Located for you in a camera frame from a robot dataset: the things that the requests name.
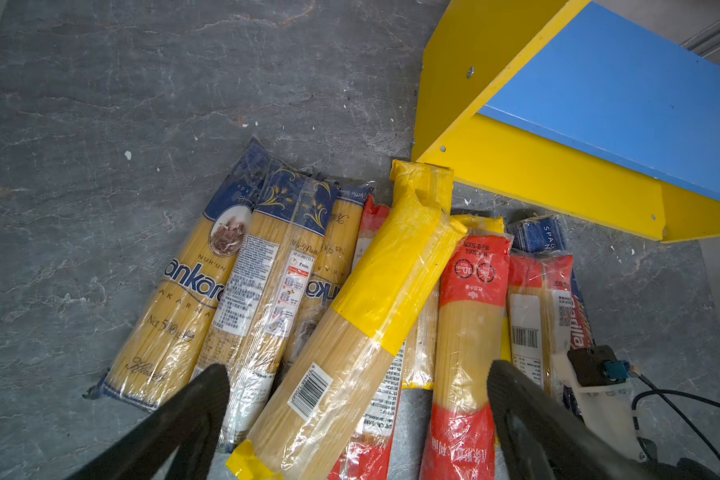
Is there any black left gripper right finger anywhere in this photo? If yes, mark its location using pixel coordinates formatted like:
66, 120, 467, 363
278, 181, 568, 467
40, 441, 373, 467
487, 360, 654, 479

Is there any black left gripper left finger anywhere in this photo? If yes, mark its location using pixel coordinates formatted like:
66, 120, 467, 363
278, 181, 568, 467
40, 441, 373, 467
70, 364, 230, 479

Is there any yellow topped spaghetti bag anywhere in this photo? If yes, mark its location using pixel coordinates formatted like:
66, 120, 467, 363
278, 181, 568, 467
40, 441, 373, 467
449, 212, 513, 364

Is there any red labelled spaghetti bag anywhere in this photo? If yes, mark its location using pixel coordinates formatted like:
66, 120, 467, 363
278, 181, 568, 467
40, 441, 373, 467
508, 253, 574, 402

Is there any blue Barilla spaghetti box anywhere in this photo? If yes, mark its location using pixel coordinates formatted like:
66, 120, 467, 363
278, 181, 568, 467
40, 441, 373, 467
508, 215, 594, 418

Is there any yellow shelf with coloured boards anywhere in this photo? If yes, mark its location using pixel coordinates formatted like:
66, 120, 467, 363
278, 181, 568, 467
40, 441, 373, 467
412, 1, 720, 243

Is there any blue Ankara spaghetti bag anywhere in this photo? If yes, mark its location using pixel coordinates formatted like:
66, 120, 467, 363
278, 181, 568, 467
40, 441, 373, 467
86, 139, 273, 411

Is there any blue clear spaghetti bag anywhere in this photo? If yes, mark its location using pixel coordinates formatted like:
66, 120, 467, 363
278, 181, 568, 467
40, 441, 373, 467
195, 166, 339, 452

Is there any long yellow spaghetti bag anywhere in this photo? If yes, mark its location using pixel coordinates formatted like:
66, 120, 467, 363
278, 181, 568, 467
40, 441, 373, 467
226, 161, 467, 479

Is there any red clear spaghetti bag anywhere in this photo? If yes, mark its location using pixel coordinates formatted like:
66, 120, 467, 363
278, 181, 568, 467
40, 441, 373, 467
326, 194, 406, 480

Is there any short yellow spaghetti bag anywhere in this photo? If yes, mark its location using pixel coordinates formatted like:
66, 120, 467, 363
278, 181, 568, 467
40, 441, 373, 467
402, 283, 440, 390

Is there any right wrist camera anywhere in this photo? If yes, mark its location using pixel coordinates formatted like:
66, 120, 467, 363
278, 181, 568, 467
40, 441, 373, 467
551, 346, 647, 461

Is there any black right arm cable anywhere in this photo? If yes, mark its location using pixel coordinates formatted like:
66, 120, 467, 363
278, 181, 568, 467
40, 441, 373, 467
626, 365, 720, 480

